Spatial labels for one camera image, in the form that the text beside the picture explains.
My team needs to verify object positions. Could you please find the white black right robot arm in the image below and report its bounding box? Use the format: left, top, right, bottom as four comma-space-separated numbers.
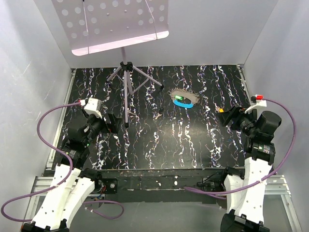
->
218, 105, 281, 232

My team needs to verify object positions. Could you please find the lilac perforated music stand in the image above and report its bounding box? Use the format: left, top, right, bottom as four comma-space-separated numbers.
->
52, 0, 169, 127

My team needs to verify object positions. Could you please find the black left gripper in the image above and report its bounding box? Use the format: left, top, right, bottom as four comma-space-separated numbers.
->
83, 107, 122, 146

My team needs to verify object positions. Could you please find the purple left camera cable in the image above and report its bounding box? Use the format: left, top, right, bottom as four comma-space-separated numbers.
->
1, 101, 125, 222

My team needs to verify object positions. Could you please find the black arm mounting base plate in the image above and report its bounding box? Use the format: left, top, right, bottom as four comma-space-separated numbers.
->
89, 168, 225, 203

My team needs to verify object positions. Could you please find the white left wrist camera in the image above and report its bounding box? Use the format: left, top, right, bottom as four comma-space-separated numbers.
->
80, 98, 102, 119

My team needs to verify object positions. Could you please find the purple camera cable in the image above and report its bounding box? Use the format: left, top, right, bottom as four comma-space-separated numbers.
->
1, 101, 125, 222
183, 98, 297, 200

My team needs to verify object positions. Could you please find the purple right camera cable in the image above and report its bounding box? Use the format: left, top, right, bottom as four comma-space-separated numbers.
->
183, 98, 297, 200

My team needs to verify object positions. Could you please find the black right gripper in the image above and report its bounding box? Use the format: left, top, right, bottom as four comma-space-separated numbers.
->
216, 104, 258, 136

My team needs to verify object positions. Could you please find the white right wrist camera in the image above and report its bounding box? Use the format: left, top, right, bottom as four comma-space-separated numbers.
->
245, 94, 267, 114

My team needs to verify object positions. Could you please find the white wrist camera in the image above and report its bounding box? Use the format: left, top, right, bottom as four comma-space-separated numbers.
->
80, 98, 102, 119
245, 94, 267, 114

